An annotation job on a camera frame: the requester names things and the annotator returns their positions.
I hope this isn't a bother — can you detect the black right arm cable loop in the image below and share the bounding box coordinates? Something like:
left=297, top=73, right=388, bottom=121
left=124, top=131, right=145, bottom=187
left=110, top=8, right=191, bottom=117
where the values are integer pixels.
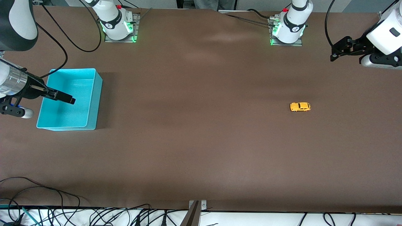
left=40, top=0, right=102, bottom=53

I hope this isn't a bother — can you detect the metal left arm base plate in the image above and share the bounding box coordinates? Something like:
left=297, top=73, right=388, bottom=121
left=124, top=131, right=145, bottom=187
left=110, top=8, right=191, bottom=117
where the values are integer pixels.
left=268, top=17, right=303, bottom=47

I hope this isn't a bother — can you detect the person in grey trousers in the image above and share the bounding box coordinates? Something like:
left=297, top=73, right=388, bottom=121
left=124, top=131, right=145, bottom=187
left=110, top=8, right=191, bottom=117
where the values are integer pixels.
left=192, top=0, right=236, bottom=11

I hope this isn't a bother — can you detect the metal table edge bracket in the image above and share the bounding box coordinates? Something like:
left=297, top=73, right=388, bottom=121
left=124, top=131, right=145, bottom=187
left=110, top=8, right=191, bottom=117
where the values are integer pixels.
left=189, top=200, right=207, bottom=211

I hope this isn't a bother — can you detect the black base power cable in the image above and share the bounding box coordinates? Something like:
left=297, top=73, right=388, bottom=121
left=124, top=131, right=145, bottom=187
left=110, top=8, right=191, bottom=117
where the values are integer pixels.
left=247, top=9, right=275, bottom=20

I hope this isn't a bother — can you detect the teal cable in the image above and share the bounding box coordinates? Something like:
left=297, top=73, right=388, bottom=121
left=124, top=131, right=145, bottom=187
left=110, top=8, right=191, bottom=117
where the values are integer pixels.
left=21, top=207, right=41, bottom=226

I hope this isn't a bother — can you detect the grey camera stand pole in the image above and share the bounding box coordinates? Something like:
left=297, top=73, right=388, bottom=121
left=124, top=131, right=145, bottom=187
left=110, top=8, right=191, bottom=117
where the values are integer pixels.
left=181, top=201, right=200, bottom=226

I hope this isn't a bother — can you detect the turquoise plastic bin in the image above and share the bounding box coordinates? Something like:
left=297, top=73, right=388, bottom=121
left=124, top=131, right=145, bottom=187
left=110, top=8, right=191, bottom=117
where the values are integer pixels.
left=36, top=68, right=103, bottom=131

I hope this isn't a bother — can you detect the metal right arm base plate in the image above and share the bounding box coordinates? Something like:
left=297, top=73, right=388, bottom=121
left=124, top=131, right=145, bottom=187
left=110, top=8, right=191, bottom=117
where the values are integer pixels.
left=104, top=13, right=141, bottom=43

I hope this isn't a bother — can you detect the thin grey base cable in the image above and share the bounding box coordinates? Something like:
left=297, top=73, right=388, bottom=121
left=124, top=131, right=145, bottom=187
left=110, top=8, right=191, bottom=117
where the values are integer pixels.
left=225, top=14, right=274, bottom=26

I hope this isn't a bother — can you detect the yellow beetle toy car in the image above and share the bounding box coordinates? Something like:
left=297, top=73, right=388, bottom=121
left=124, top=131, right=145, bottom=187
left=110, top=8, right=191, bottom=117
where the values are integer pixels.
left=289, top=102, right=312, bottom=112

